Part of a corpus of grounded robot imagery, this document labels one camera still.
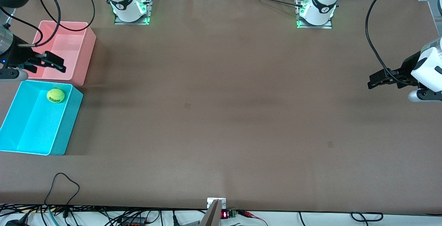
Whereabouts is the black oval cable loop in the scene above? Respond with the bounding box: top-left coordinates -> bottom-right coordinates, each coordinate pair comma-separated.
350,212 -> 384,222

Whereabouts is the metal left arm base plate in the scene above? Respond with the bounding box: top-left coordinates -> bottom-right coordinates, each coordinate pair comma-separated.
296,0 -> 333,29

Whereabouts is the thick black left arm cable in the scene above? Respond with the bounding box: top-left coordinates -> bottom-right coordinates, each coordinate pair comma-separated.
365,0 -> 420,86

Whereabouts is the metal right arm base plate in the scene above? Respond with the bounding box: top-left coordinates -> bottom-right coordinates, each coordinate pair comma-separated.
114,0 -> 153,25

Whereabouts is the yellow tennis ball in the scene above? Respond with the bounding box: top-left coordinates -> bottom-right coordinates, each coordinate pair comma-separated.
47,88 -> 66,104

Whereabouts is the blue plastic bin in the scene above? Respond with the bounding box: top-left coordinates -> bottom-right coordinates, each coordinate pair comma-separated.
0,80 -> 84,156

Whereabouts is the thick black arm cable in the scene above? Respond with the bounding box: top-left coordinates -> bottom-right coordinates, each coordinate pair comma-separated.
17,0 -> 96,47
365,0 -> 420,86

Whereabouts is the red clip lead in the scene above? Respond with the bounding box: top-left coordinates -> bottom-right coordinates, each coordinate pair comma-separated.
238,210 -> 269,226

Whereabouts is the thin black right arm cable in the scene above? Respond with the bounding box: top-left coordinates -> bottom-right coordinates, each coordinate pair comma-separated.
0,7 -> 44,46

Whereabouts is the thin black looped cable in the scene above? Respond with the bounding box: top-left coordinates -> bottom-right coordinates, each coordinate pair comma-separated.
44,173 -> 80,218

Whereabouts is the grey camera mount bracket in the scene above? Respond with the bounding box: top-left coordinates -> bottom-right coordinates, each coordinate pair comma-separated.
200,197 -> 227,226

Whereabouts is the pink plastic bin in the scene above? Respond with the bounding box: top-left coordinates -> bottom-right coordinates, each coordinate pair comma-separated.
25,20 -> 97,87

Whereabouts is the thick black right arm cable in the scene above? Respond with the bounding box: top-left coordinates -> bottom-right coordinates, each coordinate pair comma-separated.
17,0 -> 96,47

